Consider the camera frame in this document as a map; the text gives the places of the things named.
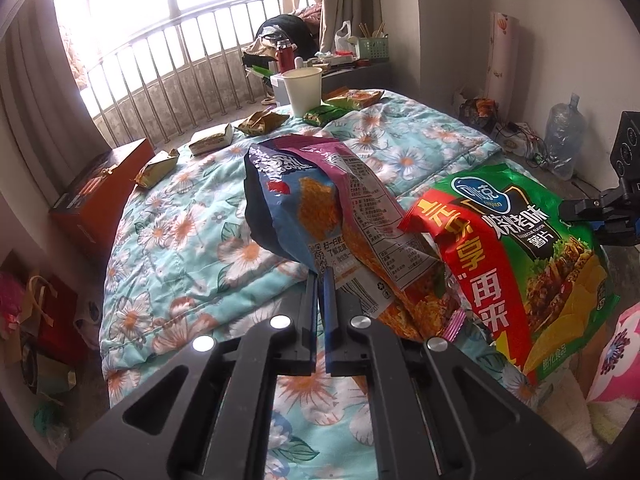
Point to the dark snack bags pile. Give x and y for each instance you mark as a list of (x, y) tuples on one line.
[(480, 112)]

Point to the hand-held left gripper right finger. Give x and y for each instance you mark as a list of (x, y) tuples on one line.
[(330, 310)]

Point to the red thermos bottle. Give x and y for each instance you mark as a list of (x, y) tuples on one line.
[(286, 57)]

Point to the crumpled gold snack wrapper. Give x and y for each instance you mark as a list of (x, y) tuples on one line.
[(262, 122)]

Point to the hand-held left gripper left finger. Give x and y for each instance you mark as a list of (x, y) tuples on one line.
[(307, 320)]

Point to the pink gift bag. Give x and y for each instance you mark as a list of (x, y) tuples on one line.
[(10, 305)]

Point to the red gift bag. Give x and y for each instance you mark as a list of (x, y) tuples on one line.
[(60, 325)]

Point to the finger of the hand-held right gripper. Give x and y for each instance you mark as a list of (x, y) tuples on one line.
[(590, 206), (620, 234)]

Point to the gold green snack wrapper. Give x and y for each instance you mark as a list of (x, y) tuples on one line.
[(157, 167)]

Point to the white paper cup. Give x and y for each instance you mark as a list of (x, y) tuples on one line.
[(302, 90)]

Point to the olive paper bag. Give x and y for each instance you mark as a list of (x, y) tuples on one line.
[(50, 370)]

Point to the orange noodle snack wrapper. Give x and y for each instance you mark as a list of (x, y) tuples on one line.
[(355, 97)]

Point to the flat white box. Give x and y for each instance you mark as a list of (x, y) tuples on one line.
[(520, 142)]

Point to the rolled floral pink mat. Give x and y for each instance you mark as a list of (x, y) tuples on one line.
[(504, 55)]

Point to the green plastic storage basket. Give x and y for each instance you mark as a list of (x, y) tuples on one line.
[(372, 49)]

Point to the beige window curtain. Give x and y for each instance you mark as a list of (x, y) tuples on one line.
[(350, 0), (45, 100)]

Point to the blue and purple chip bag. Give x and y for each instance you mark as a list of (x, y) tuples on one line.
[(280, 195)]

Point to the green potato chip bag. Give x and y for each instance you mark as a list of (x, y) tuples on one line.
[(525, 260)]

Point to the white plastic bag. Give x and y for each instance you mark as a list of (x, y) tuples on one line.
[(345, 37)]

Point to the green plastic bag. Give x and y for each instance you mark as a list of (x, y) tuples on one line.
[(47, 415)]

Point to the black bag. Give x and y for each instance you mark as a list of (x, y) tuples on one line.
[(287, 32)]

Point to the small beige snack box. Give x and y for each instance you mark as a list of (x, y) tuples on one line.
[(212, 139)]

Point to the small green snack wrapper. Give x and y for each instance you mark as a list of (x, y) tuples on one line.
[(325, 114)]

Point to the empty clear water jug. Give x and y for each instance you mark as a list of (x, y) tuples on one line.
[(565, 135)]

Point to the grey cabinet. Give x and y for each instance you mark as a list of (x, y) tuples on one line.
[(360, 75)]

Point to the cream fleece blanket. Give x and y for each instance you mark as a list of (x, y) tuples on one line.
[(565, 395)]

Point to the orange cardboard box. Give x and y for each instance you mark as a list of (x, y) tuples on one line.
[(100, 195)]

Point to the metal window railing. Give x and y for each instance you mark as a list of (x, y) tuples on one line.
[(190, 60)]

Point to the floral light blue blanket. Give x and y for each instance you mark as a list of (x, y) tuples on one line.
[(190, 230)]

